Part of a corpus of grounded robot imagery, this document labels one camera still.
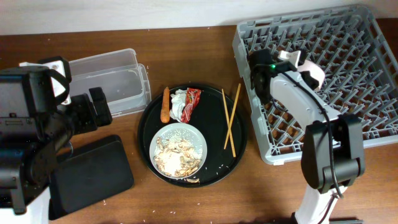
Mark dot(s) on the clear plastic bin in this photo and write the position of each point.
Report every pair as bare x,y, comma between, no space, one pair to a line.
122,78

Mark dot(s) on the peanut shell on tray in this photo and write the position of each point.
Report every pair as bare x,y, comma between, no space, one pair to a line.
193,180

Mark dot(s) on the grey dishwasher rack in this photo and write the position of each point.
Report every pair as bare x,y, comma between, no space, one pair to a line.
361,74

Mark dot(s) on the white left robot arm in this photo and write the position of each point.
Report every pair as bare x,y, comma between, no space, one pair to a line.
38,118

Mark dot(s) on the black rectangular bin lid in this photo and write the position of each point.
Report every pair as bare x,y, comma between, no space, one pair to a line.
94,172

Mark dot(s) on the orange carrot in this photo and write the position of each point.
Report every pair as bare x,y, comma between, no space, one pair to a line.
165,110

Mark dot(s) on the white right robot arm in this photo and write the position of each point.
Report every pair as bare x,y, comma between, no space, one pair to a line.
333,152

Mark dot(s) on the round black tray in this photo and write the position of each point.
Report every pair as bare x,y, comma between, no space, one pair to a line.
209,118

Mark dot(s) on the wooden chopstick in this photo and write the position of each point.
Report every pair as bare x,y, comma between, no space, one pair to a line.
228,135
231,116

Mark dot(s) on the red snack wrapper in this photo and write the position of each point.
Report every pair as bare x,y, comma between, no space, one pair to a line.
191,101

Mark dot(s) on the white plate with food scraps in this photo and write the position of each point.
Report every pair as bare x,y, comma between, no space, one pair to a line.
178,151

